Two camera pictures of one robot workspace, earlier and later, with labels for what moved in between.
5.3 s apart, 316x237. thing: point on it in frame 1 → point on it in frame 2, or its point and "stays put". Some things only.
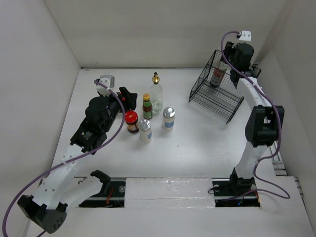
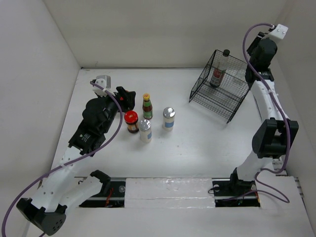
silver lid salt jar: x=144 y=126 stays put
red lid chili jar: x=131 y=118 stays put
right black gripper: x=228 y=49 → x=258 y=37
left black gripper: x=129 y=98 stays put
